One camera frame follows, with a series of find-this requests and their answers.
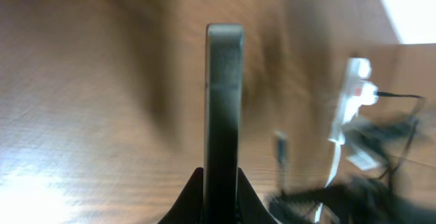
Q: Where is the black charger cable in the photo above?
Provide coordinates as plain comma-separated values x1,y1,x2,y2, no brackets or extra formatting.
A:
275,91,426,197

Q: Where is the white power strip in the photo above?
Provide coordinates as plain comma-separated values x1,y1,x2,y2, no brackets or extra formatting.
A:
328,57,378,145

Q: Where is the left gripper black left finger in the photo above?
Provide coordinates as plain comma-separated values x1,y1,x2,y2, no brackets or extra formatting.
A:
158,167,204,224

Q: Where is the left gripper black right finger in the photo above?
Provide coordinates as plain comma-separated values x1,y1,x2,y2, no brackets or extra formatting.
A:
237,168,277,224

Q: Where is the white power strip cord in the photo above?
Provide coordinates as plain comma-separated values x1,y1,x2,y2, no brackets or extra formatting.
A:
313,142,342,224

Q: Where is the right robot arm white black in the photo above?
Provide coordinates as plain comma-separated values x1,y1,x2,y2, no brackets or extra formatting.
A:
268,117,435,224

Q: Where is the Samsung Galaxy smartphone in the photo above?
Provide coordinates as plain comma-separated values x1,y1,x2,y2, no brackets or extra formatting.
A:
203,23,244,223

